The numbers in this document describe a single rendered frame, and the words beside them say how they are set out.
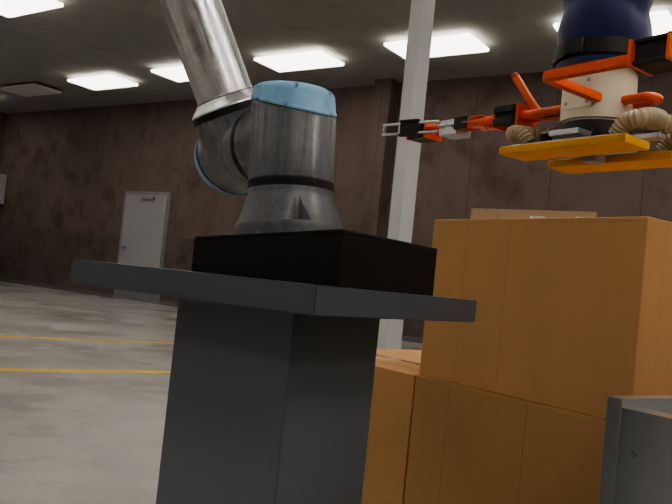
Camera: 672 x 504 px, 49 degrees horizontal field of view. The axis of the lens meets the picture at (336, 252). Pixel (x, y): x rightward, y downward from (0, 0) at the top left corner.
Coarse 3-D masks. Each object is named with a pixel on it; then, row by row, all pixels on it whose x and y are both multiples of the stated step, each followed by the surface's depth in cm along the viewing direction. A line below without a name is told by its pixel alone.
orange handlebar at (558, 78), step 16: (592, 64) 149; (608, 64) 146; (624, 64) 144; (544, 80) 160; (560, 80) 161; (592, 96) 168; (624, 96) 170; (640, 96) 166; (656, 96) 165; (528, 112) 191; (544, 112) 187; (432, 128) 219; (480, 128) 207
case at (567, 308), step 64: (448, 256) 185; (512, 256) 169; (576, 256) 155; (640, 256) 143; (512, 320) 167; (576, 320) 153; (640, 320) 142; (512, 384) 165; (576, 384) 151; (640, 384) 142
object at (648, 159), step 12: (612, 156) 179; (624, 156) 176; (636, 156) 174; (648, 156) 172; (660, 156) 169; (552, 168) 194; (564, 168) 192; (576, 168) 190; (588, 168) 189; (600, 168) 187; (612, 168) 186; (624, 168) 184; (636, 168) 183; (648, 168) 181
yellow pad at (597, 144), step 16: (592, 128) 166; (528, 144) 176; (544, 144) 172; (560, 144) 168; (576, 144) 165; (592, 144) 162; (608, 144) 160; (624, 144) 158; (640, 144) 159; (528, 160) 186
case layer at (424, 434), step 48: (384, 384) 198; (432, 384) 184; (384, 432) 196; (432, 432) 182; (480, 432) 170; (528, 432) 159; (576, 432) 150; (384, 480) 194; (432, 480) 180; (480, 480) 168; (528, 480) 158; (576, 480) 149
